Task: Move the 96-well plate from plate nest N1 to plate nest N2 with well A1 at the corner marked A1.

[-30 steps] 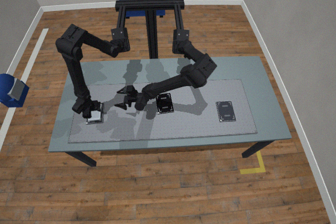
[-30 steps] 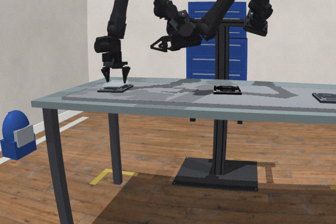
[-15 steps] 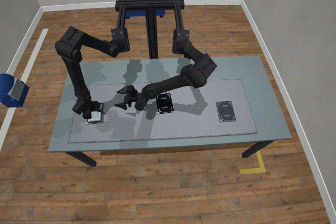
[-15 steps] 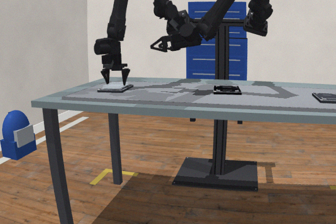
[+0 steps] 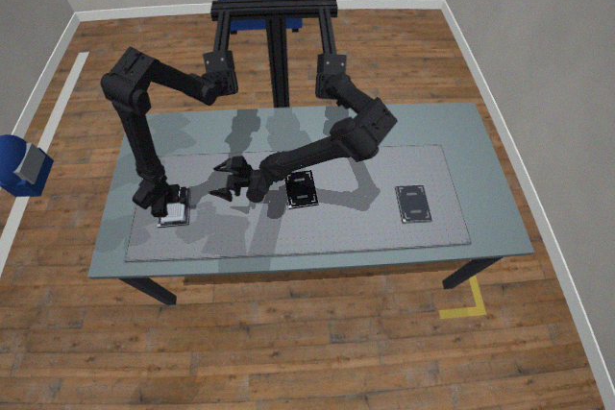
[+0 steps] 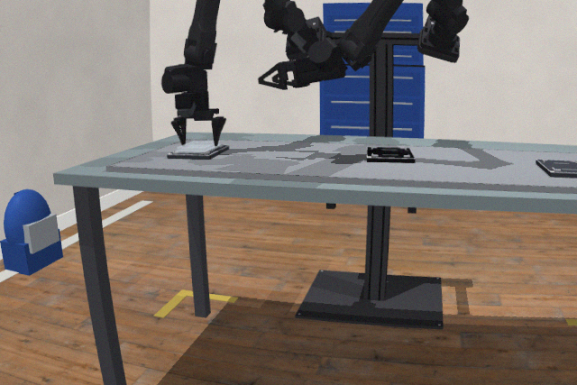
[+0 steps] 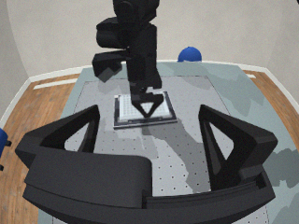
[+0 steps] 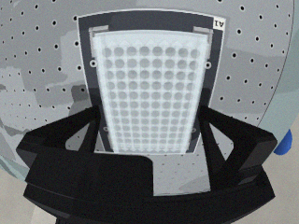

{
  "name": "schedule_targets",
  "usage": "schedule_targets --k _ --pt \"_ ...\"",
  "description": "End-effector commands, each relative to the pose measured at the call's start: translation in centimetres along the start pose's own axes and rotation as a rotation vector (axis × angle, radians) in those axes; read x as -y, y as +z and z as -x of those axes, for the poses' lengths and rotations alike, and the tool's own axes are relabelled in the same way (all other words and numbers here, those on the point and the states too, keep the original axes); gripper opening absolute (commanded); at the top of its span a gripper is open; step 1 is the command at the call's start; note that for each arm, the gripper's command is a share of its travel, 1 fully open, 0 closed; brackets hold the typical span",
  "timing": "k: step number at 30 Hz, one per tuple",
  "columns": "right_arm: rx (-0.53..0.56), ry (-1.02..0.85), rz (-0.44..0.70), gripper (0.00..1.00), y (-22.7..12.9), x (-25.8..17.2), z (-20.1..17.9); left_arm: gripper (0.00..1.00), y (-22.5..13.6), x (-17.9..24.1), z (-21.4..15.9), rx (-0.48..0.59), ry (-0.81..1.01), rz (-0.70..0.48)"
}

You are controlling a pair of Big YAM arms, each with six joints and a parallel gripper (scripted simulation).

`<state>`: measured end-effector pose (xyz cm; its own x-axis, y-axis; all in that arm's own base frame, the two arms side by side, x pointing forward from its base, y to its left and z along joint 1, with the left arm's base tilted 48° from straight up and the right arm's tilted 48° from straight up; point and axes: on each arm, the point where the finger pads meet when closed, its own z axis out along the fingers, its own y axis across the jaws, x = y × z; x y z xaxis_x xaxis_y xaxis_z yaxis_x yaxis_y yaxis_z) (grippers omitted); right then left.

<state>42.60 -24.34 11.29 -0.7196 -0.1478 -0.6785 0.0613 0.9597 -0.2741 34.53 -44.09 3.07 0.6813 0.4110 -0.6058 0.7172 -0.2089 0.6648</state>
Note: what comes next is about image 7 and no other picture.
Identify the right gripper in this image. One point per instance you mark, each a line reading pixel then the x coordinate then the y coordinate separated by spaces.
pixel 140 96

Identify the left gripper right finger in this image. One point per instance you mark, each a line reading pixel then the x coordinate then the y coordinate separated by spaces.
pixel 252 146

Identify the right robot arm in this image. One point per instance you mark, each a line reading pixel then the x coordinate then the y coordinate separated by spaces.
pixel 141 39

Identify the white well plate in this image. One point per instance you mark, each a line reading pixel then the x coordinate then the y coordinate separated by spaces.
pixel 128 111

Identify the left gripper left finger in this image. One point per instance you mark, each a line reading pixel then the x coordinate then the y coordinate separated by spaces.
pixel 55 134

